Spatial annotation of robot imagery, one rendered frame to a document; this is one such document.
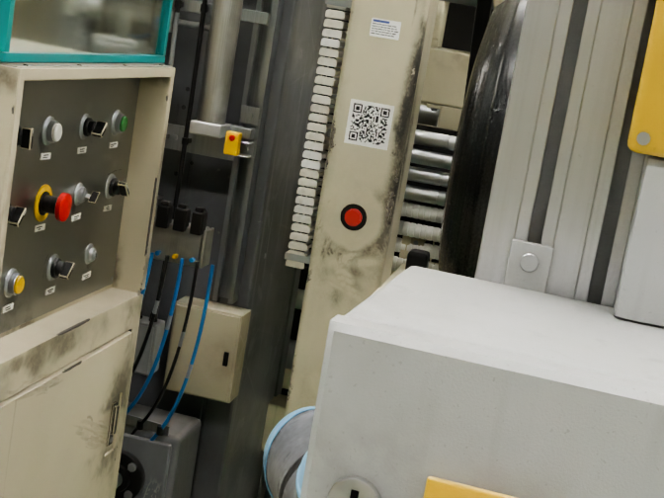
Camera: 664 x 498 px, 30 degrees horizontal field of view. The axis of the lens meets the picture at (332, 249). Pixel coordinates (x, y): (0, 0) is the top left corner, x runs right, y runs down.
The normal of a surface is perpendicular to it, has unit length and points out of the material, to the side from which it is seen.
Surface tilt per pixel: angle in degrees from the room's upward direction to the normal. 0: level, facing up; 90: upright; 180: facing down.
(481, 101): 74
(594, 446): 90
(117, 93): 90
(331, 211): 90
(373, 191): 90
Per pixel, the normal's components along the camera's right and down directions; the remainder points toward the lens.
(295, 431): -0.51, -0.81
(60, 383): 0.97, 0.19
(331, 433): -0.25, 0.14
